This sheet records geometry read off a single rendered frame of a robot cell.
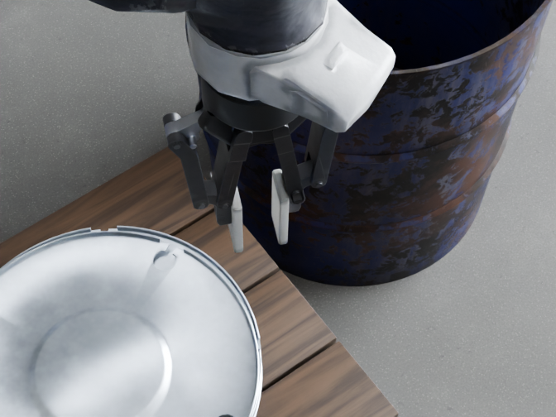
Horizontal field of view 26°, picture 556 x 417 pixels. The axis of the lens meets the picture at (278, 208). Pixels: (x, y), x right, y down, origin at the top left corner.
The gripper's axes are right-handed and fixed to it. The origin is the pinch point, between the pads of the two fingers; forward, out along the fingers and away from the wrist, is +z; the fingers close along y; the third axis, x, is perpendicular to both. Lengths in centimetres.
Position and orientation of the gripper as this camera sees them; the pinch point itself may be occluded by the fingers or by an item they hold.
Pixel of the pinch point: (257, 212)
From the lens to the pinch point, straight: 96.2
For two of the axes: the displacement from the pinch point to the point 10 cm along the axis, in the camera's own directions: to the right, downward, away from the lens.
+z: -0.1, 5.1, 8.6
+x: 2.1, 8.4, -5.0
